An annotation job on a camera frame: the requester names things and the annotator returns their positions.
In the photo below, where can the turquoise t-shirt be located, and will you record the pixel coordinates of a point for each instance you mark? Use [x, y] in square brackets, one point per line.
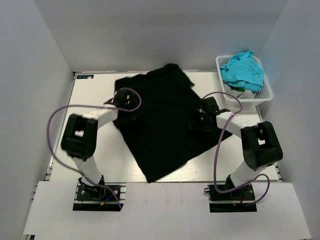
[243, 72]

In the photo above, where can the green garment in basket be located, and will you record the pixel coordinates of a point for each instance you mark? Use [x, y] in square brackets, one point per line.
[238, 89]

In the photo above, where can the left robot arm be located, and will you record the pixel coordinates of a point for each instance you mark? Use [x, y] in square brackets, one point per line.
[79, 139]

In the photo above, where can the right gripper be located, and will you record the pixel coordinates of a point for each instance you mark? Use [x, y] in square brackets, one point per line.
[196, 115]

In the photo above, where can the black t-shirt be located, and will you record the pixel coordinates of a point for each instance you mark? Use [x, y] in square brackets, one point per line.
[158, 133]

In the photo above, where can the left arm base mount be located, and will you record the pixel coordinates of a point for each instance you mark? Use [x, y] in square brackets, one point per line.
[103, 201]

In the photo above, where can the blue label sticker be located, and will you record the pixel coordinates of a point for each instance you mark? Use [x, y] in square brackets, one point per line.
[88, 76]

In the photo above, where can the white plastic basket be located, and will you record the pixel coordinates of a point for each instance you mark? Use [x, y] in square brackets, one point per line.
[265, 95]

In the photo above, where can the grey t-shirt in basket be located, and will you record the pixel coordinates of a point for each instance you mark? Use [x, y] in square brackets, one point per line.
[240, 95]

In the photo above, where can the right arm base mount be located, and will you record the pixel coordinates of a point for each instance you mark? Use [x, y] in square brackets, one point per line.
[238, 201]

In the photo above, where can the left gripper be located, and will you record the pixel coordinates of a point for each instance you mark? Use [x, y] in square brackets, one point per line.
[133, 103]

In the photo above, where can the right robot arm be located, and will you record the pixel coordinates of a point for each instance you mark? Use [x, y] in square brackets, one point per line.
[260, 145]

